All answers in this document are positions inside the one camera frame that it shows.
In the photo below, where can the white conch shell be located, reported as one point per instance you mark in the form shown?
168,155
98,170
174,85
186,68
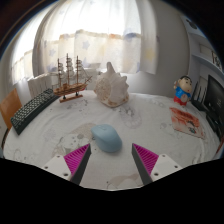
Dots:
111,87

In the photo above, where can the light blue computer mouse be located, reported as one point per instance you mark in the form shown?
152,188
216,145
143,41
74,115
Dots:
106,137

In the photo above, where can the white ribbed radiator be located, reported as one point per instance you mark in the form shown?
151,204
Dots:
39,85

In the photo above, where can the white shelf unit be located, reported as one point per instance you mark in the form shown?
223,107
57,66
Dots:
203,50

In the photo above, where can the white star-print curtain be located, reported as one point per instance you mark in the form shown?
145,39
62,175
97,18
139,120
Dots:
96,40

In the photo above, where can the black keyboard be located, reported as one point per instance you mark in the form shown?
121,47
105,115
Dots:
31,110

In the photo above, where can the white printed tablecloth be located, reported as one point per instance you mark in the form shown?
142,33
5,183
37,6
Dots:
143,126

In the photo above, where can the black box device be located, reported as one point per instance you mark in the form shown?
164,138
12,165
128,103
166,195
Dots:
216,125

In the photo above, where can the wooden model sailing ship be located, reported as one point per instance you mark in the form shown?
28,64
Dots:
69,88

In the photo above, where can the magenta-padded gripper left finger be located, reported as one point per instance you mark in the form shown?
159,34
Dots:
77,159

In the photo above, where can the cartoon boy figurine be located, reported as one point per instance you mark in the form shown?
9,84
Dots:
182,91

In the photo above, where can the orange wooden chair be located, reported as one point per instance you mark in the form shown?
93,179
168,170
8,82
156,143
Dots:
10,107

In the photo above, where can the black monitor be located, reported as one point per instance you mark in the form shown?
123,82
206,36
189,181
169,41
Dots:
216,96

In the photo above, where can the red printed mouse pad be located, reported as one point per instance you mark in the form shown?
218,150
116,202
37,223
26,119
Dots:
186,122

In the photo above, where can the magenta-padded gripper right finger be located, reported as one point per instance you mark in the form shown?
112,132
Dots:
146,160

